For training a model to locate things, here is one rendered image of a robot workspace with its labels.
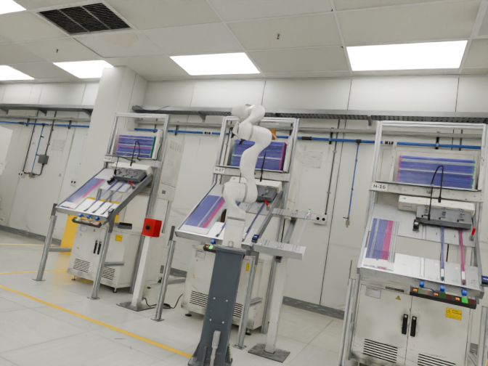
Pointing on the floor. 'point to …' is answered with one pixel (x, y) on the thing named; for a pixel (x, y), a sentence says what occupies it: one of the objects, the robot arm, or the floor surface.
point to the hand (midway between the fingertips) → (236, 140)
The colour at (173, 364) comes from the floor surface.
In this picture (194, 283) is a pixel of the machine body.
